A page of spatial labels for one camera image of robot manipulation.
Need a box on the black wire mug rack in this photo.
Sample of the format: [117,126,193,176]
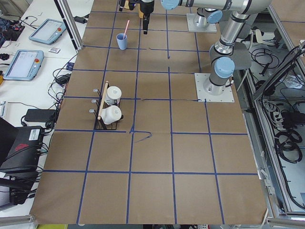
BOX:
[89,81,123,131]

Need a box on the black power adapter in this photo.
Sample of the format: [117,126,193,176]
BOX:
[20,109,56,128]

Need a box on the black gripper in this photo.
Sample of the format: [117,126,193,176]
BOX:
[138,0,154,34]

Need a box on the teach pendant lower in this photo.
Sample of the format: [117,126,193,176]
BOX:
[3,50,44,81]

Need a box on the white mug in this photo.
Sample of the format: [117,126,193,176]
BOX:
[101,105,122,125]
[105,86,122,105]

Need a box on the teach pendant upper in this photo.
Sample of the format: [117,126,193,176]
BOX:
[29,19,66,44]

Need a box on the black computer box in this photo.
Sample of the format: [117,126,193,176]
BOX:
[0,118,44,174]

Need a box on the white mug lower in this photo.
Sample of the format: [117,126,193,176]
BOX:
[101,105,122,125]

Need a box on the light blue plastic cup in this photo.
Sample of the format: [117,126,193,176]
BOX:
[116,33,127,50]

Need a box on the teach pendant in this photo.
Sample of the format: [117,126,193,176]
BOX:
[3,50,44,81]
[29,19,66,44]

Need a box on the white mug upper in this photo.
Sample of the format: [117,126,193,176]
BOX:
[105,86,122,105]

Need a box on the aluminium frame post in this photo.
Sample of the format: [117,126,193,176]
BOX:
[54,0,83,51]

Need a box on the pink chopstick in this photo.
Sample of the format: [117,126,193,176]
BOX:
[123,20,130,39]

